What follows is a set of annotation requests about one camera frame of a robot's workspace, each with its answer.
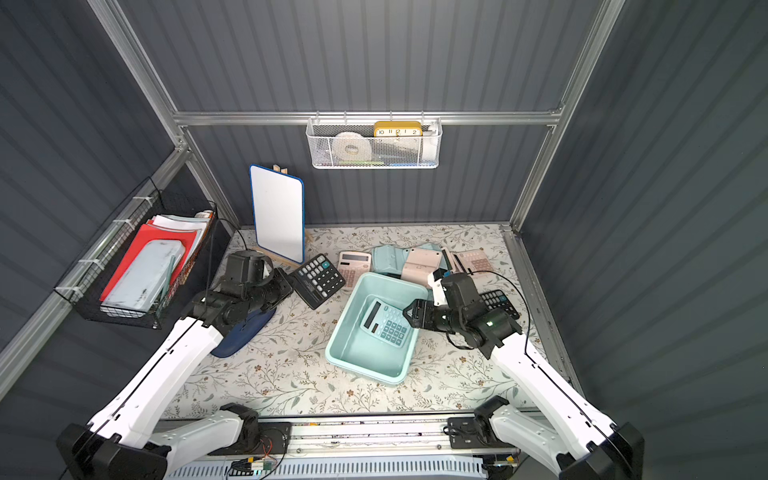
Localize black calculator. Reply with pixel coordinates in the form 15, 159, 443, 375
288, 254, 346, 310
480, 289, 520, 320

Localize red folder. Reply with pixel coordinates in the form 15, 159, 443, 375
99, 223, 202, 311

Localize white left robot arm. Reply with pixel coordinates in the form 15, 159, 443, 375
56, 250, 293, 479

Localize black wire side basket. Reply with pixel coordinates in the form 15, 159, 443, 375
55, 188, 218, 330

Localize white wire wall basket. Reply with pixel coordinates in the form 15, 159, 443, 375
306, 117, 443, 170

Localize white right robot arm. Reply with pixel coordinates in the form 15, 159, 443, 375
404, 269, 645, 479

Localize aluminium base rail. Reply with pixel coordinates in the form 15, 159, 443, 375
113, 410, 631, 480

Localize white papers in basket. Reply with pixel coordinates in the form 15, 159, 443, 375
148, 210, 214, 272

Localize mint green storage box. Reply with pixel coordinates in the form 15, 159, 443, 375
325, 273, 429, 386

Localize navy blue glasses case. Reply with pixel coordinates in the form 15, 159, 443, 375
210, 309, 276, 358

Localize light grey pencil case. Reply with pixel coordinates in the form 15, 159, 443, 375
100, 240, 185, 318

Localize white tape roll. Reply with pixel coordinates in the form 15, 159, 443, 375
331, 132, 371, 162

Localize mint green calculator upside down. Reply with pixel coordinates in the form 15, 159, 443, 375
371, 243, 446, 276

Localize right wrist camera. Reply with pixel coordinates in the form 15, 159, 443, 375
427, 268, 448, 307

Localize wooden easel stand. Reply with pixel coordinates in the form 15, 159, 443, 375
252, 164, 315, 271

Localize yellow clock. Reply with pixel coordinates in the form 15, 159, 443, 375
373, 120, 423, 138

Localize teal calculator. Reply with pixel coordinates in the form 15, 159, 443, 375
360, 299, 413, 348

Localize blue framed whiteboard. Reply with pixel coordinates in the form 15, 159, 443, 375
249, 164, 307, 266

